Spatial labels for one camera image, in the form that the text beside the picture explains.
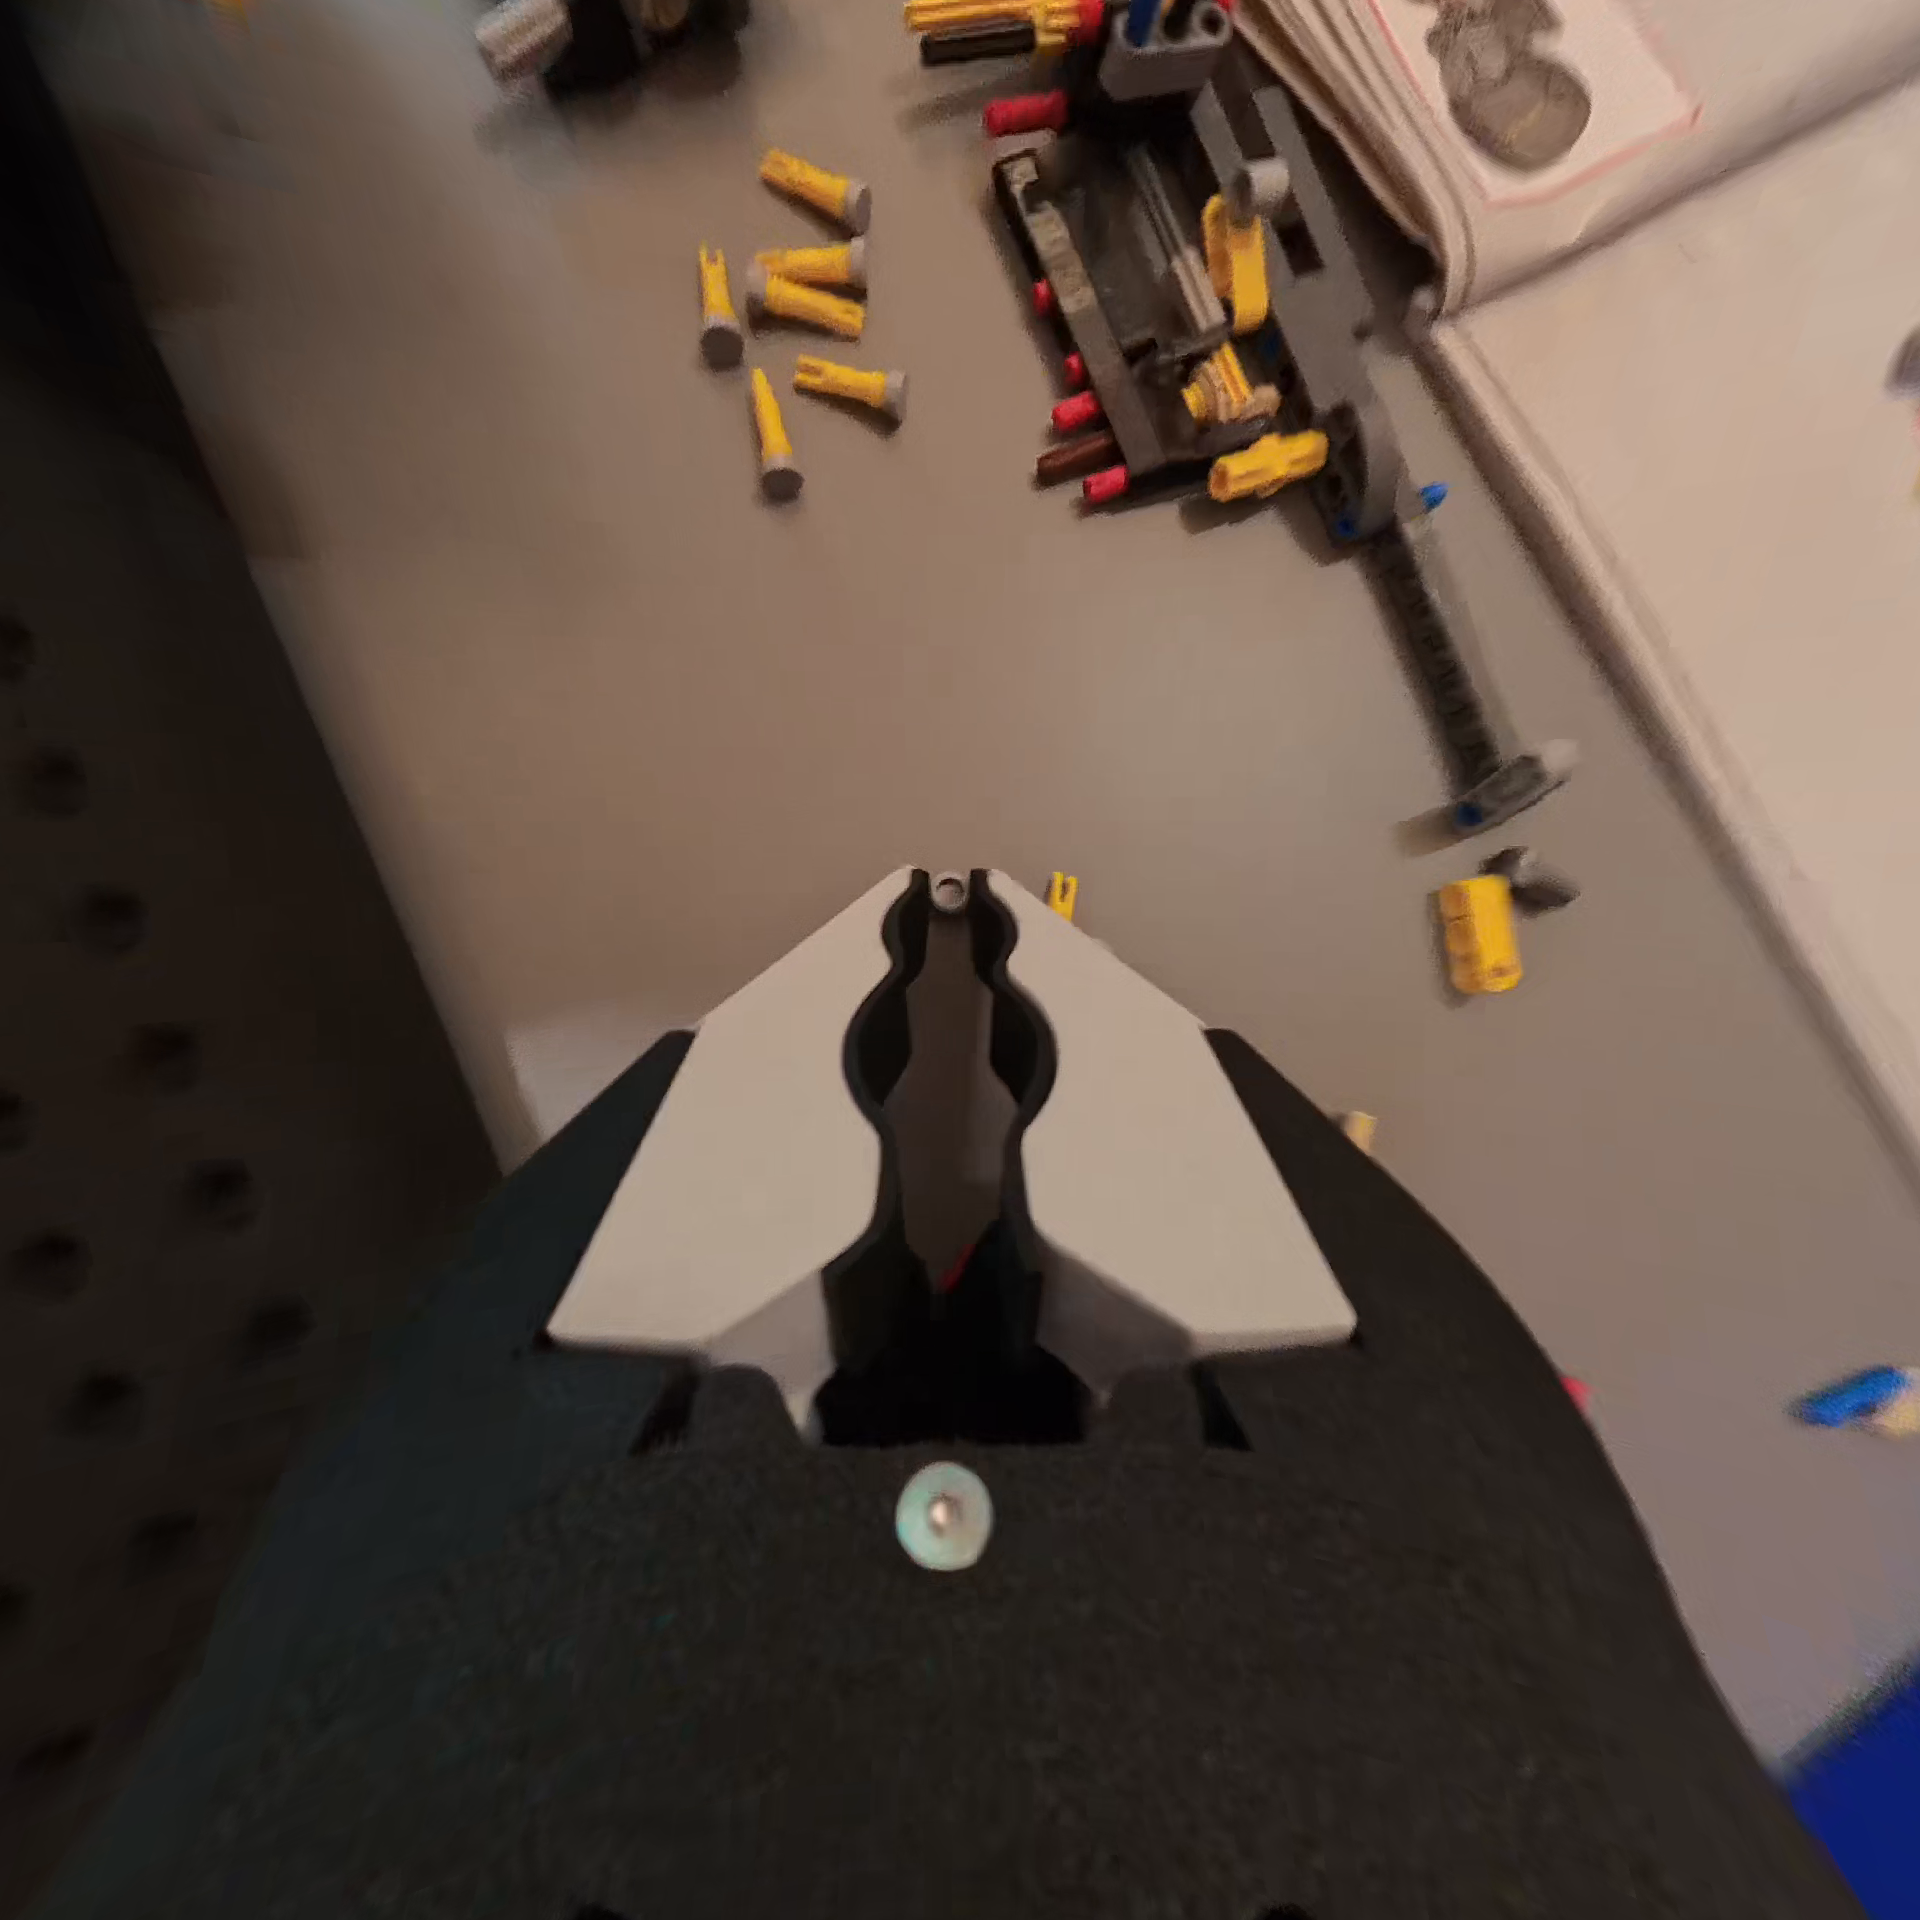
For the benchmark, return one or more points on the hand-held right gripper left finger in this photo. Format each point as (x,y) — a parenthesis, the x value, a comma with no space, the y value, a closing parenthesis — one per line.
(734,1185)

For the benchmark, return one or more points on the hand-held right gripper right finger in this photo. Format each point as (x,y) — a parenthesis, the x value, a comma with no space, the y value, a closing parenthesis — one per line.
(1186,1185)

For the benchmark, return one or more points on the cluster of capped yellow pins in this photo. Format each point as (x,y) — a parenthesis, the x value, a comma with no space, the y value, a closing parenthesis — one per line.
(811,300)

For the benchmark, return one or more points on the short red lego pin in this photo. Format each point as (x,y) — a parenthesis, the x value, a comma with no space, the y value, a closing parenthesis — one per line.
(962,1262)

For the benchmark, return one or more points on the yellow lego connector block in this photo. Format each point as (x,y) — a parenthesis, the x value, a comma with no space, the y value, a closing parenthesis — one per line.
(1477,934)

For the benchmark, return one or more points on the dark grey lego angle connector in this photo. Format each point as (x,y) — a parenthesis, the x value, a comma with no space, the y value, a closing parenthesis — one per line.
(1532,878)

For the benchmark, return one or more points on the long blue lego pin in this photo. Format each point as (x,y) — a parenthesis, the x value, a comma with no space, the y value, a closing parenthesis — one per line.
(1843,1397)

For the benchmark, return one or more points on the grey black lego chassis assembly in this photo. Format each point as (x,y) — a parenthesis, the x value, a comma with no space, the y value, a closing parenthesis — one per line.
(1172,329)

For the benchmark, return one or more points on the lego instruction booklet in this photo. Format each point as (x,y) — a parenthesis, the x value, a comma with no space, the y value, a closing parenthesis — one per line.
(1724,450)

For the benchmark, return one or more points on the lego gear axle assembly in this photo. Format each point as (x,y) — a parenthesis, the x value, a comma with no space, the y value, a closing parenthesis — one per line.
(600,38)

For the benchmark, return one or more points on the black perforated board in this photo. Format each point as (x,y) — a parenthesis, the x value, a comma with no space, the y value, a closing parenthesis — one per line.
(149,1049)

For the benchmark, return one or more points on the stack of blue plastic bins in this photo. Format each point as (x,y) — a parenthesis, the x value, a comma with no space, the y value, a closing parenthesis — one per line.
(1862,1799)

